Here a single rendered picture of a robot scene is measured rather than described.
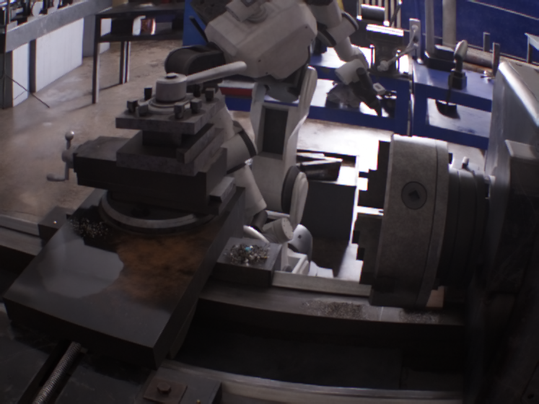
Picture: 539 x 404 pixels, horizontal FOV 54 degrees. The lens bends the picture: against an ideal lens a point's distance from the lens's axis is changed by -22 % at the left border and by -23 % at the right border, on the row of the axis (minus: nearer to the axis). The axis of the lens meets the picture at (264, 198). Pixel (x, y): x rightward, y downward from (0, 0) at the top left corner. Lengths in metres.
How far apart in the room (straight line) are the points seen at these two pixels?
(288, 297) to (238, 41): 0.72
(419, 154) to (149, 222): 0.55
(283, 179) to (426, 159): 1.18
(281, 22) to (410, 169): 0.90
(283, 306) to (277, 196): 0.86
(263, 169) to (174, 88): 0.87
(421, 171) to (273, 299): 0.47
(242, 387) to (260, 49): 0.95
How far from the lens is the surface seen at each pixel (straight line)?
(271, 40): 1.64
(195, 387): 0.92
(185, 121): 1.12
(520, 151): 0.69
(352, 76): 2.15
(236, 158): 1.74
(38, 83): 5.93
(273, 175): 1.98
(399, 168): 0.82
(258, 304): 1.17
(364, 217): 0.94
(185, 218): 1.20
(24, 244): 1.39
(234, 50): 1.63
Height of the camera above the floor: 1.51
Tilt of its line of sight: 26 degrees down
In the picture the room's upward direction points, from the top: 2 degrees clockwise
